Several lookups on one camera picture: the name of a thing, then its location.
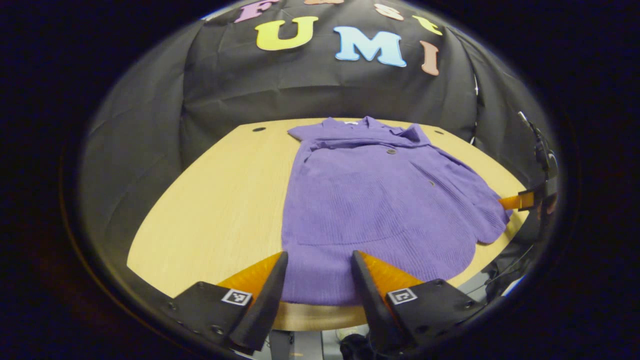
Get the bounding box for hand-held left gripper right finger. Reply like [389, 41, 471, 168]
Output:
[350, 250, 483, 353]

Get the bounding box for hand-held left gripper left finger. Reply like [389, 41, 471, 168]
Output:
[165, 251, 289, 353]

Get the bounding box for black backdrop cloth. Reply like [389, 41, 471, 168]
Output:
[80, 0, 558, 241]

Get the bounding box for purple shirt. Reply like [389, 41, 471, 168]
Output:
[280, 116, 513, 307]

